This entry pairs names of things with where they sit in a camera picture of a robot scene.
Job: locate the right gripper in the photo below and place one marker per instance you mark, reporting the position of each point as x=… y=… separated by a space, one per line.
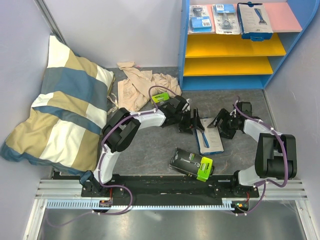
x=224 y=115

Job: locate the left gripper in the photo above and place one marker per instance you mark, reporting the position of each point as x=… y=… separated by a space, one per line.
x=190 y=124

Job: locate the white box blue razor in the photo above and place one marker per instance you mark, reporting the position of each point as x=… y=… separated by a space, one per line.
x=254 y=21

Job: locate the clear blister razor pack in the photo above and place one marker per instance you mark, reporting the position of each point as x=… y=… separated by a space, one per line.
x=225 y=19

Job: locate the blue blister razor pack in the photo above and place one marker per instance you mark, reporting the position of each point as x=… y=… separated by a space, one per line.
x=200 y=20

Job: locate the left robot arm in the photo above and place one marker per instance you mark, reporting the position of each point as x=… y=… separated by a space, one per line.
x=121 y=129

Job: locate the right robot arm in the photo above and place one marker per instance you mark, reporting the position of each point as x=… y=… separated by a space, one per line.
x=276 y=154

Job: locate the blue shelf unit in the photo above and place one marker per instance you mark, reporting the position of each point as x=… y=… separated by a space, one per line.
x=212 y=61

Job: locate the beige cloth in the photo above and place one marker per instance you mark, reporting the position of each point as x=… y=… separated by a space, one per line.
x=136 y=90

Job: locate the patchwork pillow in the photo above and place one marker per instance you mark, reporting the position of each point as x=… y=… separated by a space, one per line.
x=66 y=119

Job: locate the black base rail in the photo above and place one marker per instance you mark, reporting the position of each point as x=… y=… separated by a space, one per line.
x=217 y=186

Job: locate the slotted cable duct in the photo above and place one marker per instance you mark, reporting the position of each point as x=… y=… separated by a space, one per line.
x=90 y=204

